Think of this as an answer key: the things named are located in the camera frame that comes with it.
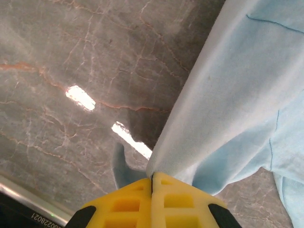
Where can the light blue printed t-shirt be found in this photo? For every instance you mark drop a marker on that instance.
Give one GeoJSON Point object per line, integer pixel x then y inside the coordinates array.
{"type": "Point", "coordinates": [237, 95]}

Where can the wide aluminium mounting rail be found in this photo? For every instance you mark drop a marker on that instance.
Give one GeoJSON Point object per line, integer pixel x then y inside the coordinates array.
{"type": "Point", "coordinates": [23, 193]}

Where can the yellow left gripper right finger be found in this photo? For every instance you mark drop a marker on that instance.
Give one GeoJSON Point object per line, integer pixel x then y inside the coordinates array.
{"type": "Point", "coordinates": [180, 204]}

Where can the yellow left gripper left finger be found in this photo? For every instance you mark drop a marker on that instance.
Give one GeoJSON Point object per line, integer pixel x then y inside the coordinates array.
{"type": "Point", "coordinates": [123, 206]}

